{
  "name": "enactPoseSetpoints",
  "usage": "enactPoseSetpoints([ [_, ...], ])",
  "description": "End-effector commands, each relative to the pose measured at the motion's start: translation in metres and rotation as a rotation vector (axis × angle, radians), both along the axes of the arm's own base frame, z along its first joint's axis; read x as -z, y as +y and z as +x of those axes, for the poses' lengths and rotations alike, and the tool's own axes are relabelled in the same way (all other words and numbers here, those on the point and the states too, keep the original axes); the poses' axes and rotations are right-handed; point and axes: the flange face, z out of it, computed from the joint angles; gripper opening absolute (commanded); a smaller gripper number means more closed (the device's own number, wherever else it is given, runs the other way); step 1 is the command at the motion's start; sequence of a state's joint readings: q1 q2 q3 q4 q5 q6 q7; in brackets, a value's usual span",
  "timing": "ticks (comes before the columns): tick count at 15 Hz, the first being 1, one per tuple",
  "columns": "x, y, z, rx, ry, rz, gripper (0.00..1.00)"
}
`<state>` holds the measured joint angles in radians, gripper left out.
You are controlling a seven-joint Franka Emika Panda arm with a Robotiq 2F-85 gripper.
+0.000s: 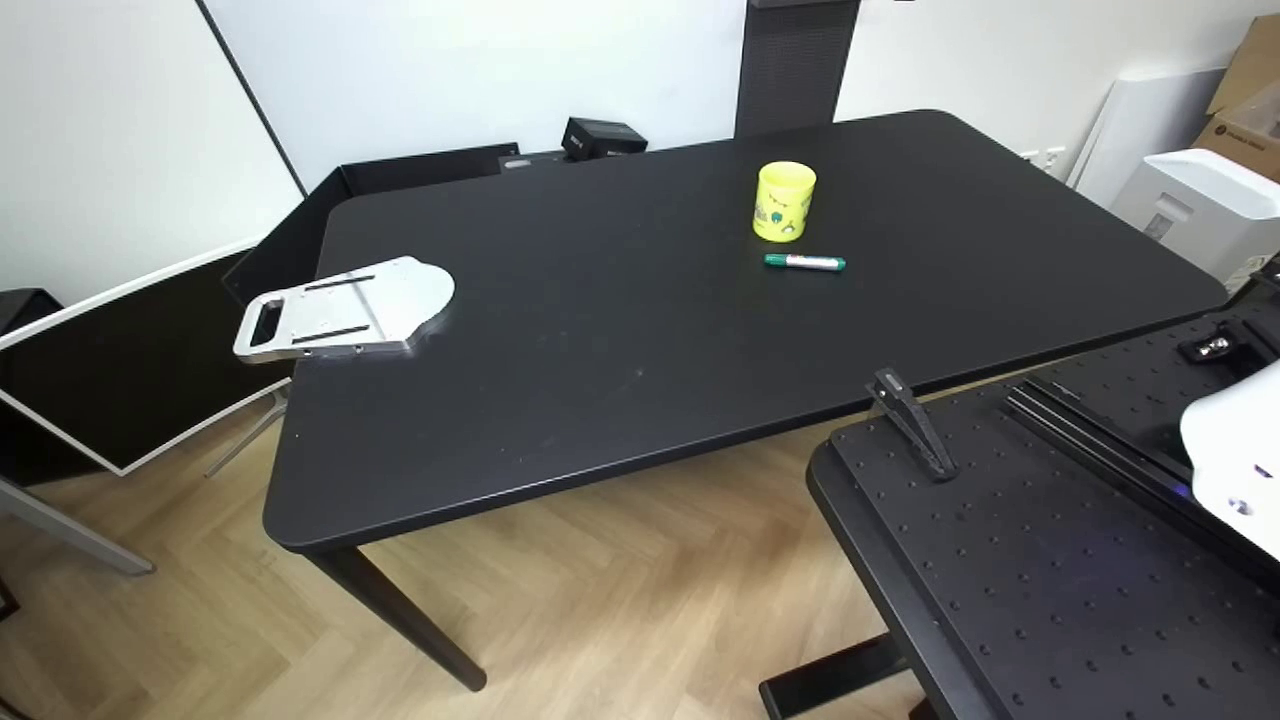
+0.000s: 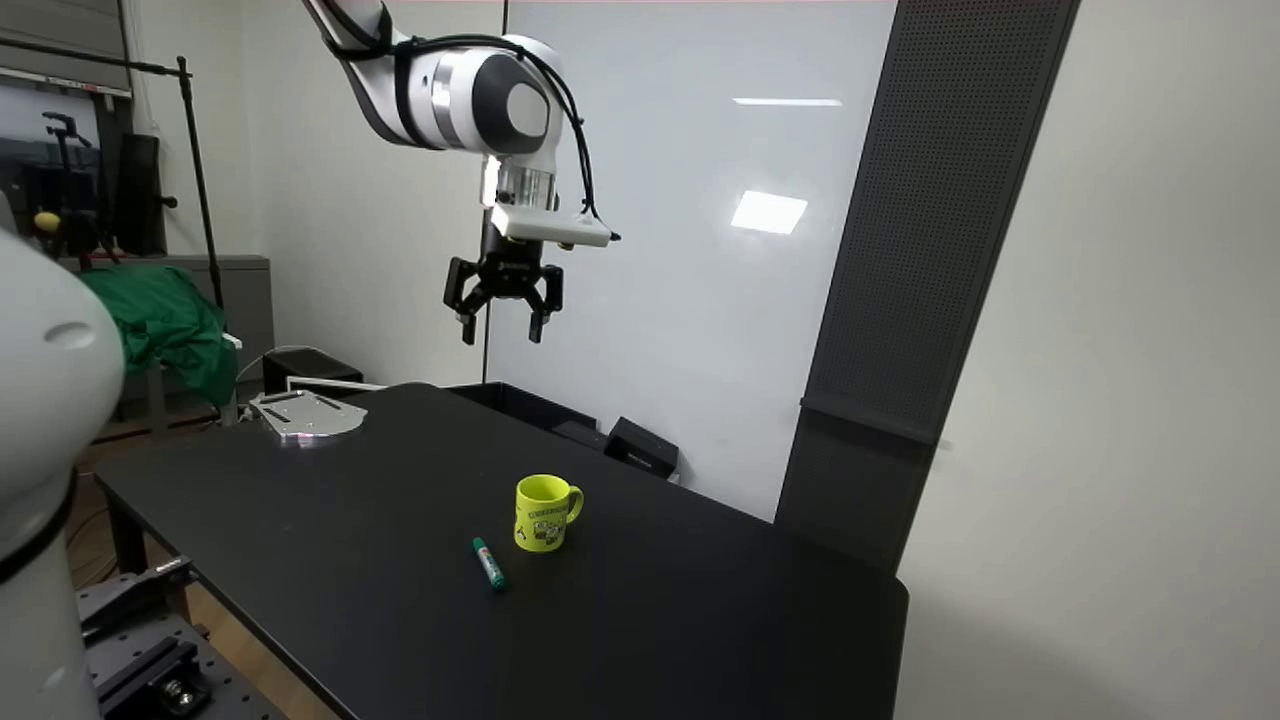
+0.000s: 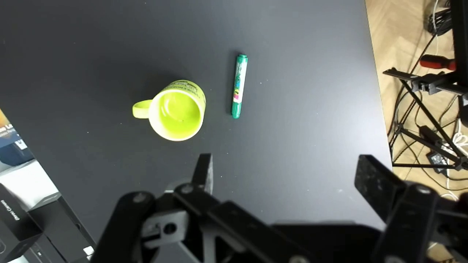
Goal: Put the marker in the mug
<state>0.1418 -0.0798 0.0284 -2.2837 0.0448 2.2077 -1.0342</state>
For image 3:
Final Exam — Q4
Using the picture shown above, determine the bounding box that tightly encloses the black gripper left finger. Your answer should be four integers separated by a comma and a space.
92, 153, 313, 263

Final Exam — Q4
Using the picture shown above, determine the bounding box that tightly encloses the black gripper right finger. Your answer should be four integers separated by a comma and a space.
354, 154, 468, 263

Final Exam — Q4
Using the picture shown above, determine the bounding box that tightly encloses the green marker pen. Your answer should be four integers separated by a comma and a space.
230, 52, 250, 120

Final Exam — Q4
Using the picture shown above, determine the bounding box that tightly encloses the yellow-green ceramic mug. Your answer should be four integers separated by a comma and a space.
130, 78, 208, 144

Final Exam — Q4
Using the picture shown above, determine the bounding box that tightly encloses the black equipment case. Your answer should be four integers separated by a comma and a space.
0, 185, 96, 263

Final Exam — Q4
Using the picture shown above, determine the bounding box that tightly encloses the white box-shaped device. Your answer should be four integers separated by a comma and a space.
0, 160, 63, 213

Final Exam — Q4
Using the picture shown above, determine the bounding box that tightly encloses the blue box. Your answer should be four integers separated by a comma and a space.
0, 122, 35, 167

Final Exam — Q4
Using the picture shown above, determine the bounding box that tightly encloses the black camera tripod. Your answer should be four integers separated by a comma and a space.
382, 0, 468, 173

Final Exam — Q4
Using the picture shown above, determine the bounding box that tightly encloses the red screwdriver handle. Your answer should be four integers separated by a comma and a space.
420, 55, 458, 74

